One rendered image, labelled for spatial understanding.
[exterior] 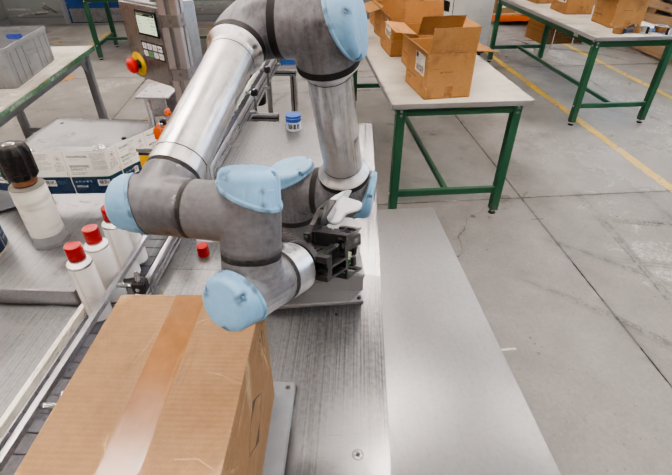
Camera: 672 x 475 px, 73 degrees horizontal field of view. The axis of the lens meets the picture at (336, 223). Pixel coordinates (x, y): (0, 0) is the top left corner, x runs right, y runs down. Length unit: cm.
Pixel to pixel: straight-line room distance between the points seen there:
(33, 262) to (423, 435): 107
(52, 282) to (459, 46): 210
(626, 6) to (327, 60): 426
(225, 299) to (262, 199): 12
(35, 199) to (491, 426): 120
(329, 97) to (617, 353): 195
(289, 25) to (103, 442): 64
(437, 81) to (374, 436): 202
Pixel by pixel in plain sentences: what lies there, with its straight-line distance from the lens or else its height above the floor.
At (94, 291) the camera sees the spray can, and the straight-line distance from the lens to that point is 112.
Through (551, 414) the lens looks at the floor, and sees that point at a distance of 213.
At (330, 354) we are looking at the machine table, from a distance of 105.
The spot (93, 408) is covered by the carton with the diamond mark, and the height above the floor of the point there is 112.
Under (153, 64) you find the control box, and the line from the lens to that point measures 126.
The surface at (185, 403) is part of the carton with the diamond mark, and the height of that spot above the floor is 112.
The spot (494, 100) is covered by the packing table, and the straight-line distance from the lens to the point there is 271.
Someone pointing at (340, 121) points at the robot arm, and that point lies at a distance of 88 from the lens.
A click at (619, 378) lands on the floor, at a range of 237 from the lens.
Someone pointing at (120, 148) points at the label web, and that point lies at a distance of 155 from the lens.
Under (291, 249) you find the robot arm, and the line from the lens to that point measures 63.
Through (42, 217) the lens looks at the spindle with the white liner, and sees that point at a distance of 142.
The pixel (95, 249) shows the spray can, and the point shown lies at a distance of 111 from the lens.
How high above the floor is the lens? 165
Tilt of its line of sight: 35 degrees down
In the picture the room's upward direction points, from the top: straight up
